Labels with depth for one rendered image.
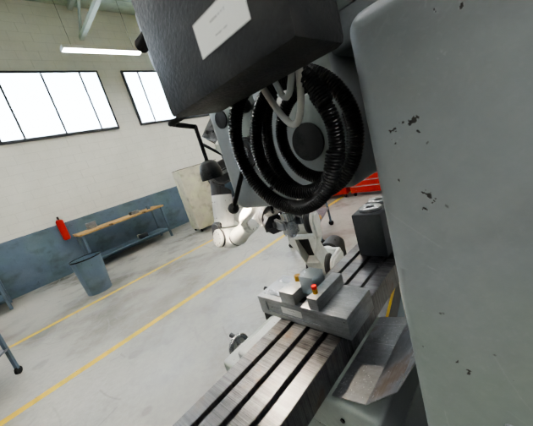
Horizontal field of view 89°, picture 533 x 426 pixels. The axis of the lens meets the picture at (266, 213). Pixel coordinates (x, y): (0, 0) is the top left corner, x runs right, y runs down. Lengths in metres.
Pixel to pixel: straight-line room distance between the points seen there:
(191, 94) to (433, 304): 0.38
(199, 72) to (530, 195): 0.33
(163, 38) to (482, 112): 0.32
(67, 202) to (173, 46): 7.83
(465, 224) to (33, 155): 8.14
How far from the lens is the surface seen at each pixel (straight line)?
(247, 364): 0.86
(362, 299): 0.85
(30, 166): 8.15
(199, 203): 6.86
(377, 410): 0.80
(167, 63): 0.36
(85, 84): 8.86
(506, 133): 0.33
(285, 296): 0.89
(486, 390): 0.48
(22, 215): 8.03
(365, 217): 1.16
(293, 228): 0.77
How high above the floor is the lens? 1.45
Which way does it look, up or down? 12 degrees down
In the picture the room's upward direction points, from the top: 17 degrees counter-clockwise
